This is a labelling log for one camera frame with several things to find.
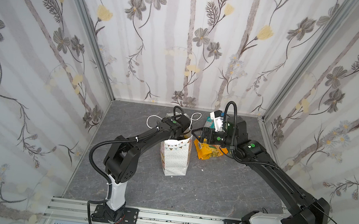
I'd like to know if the white cartoon paper gift bag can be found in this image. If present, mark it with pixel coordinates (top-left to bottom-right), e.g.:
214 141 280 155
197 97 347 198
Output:
160 112 202 177

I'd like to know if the teal snack packet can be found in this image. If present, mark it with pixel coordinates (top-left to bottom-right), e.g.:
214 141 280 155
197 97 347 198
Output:
204 117 215 129

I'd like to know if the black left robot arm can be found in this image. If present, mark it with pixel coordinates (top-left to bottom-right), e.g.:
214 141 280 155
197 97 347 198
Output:
103 113 192 222

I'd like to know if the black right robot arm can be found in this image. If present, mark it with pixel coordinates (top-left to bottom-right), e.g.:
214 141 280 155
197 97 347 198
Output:
192 118 330 224

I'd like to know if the yellow snack packet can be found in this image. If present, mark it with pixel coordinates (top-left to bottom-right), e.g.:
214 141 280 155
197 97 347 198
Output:
194 139 228 160

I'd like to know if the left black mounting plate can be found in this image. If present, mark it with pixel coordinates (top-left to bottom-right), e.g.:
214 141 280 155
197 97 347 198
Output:
91 204 139 224

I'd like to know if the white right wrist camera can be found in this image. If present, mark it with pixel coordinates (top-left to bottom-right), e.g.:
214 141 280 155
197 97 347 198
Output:
209 110 224 132

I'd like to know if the black right corrugated cable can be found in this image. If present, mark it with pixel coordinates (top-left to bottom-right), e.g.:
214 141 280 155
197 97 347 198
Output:
218 100 288 170

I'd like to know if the black corrugated cable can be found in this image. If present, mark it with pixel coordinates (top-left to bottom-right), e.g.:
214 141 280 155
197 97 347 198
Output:
80 96 188 224
218 100 288 170

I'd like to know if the black left corrugated cable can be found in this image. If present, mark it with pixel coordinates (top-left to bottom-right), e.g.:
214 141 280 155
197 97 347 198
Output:
80 96 188 224

